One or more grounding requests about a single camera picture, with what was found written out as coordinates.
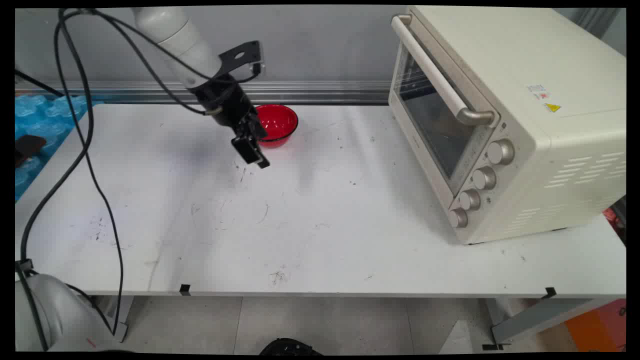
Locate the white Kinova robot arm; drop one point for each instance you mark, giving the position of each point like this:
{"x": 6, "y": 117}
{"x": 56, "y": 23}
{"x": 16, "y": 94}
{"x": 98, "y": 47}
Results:
{"x": 170, "y": 35}

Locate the silver oven knob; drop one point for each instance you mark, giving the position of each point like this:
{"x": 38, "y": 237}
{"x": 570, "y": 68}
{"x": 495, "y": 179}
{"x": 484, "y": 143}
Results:
{"x": 457, "y": 218}
{"x": 500, "y": 152}
{"x": 469, "y": 199}
{"x": 484, "y": 178}

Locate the black round floor object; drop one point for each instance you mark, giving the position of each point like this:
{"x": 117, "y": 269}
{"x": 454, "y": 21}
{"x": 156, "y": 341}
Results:
{"x": 290, "y": 347}

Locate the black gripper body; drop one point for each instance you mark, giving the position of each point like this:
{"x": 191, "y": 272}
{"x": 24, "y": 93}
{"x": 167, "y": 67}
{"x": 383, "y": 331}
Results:
{"x": 227, "y": 102}

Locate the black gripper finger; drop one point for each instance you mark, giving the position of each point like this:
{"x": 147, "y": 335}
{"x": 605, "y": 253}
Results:
{"x": 260, "y": 131}
{"x": 247, "y": 147}

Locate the red object behind oven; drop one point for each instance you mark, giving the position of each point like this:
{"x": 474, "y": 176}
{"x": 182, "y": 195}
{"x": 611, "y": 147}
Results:
{"x": 614, "y": 220}

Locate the cream toaster oven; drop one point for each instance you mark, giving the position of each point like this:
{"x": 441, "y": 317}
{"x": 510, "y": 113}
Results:
{"x": 525, "y": 75}

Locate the red plastic bowl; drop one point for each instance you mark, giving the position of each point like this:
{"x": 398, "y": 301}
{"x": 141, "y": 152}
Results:
{"x": 280, "y": 122}

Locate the dark brown object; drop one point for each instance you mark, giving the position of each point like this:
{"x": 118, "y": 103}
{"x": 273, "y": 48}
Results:
{"x": 29, "y": 146}

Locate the aluminium profile rail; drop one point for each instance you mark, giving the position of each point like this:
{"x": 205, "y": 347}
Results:
{"x": 310, "y": 92}

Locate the blue bubble wrap sheet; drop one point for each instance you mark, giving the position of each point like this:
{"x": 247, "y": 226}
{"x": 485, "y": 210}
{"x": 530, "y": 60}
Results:
{"x": 45, "y": 117}

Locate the grey metal table leg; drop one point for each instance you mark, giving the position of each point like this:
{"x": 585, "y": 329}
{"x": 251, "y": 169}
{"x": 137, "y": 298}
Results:
{"x": 540, "y": 320}

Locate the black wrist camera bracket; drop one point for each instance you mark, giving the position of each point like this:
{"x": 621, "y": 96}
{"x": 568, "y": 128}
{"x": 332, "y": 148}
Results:
{"x": 240, "y": 55}

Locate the orange box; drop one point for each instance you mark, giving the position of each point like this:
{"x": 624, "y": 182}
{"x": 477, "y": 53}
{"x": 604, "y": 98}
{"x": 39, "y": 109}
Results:
{"x": 597, "y": 327}

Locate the black tape piece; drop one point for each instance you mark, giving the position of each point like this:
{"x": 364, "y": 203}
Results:
{"x": 550, "y": 292}
{"x": 185, "y": 289}

